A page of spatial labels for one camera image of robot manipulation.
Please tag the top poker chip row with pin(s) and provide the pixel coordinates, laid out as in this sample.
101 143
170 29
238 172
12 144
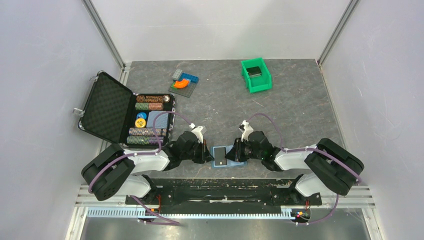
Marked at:
150 99

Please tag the black poker chip case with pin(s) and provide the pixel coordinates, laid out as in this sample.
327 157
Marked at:
110 112

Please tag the bottom poker chip row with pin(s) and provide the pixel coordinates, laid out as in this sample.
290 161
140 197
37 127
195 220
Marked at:
144 140

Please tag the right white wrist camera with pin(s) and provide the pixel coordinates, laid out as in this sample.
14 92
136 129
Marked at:
246 130

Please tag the grey lego baseplate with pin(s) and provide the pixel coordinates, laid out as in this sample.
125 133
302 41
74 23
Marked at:
185 92

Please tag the blue lego brick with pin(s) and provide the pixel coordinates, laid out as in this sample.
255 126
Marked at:
192 78

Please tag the white dealer button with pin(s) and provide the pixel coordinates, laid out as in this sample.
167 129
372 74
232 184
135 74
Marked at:
166 98

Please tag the poker chip row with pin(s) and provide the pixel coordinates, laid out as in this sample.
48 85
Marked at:
149 106
147 132
150 99
144 140

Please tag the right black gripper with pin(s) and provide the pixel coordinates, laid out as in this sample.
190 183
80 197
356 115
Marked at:
235 153

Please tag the black object in bin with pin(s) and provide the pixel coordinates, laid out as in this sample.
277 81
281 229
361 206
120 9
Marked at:
254 71

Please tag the blue playing card deck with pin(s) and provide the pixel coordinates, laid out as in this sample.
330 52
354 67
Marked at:
157 119

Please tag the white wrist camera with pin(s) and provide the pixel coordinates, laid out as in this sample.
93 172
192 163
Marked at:
198 131
246 130

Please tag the blue poker chip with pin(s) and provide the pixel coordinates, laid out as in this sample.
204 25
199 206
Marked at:
141 115

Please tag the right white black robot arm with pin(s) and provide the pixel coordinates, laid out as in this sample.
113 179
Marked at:
332 167

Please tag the yellow poker chip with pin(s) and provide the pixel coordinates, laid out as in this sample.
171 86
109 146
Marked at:
140 123

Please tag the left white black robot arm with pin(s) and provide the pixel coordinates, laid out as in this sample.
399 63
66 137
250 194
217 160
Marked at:
118 171

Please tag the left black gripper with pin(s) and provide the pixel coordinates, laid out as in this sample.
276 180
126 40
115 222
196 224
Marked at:
204 157

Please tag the right aluminium corner post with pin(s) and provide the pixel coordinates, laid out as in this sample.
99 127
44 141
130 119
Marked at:
349 10

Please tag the white toothed cable strip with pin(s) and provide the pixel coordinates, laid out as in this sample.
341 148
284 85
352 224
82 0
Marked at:
141 213

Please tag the left aluminium corner post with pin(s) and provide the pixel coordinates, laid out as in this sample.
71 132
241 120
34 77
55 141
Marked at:
96 18

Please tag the green plastic bin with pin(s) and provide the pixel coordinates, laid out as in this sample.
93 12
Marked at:
257 84

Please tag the aluminium corner post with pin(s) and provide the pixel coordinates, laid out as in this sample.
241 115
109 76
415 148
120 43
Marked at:
96 18
349 10

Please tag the grey lego brick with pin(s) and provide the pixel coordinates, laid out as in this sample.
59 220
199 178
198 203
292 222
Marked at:
177 74

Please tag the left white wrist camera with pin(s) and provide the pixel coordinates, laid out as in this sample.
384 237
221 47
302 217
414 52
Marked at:
198 131

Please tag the orange curved lego piece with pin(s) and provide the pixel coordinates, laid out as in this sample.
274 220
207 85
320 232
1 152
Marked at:
181 84

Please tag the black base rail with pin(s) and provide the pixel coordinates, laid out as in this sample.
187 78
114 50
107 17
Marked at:
225 195

